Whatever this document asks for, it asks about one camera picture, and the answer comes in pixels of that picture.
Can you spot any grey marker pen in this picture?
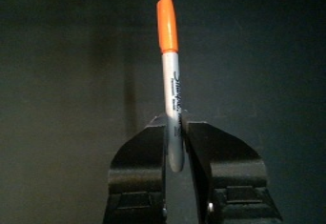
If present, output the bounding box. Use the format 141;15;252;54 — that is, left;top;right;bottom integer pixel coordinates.
155;0;185;173

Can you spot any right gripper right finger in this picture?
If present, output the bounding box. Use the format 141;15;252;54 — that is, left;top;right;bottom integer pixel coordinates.
180;120;284;224

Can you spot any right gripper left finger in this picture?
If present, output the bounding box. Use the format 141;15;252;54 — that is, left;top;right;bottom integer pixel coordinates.
101;113;168;224

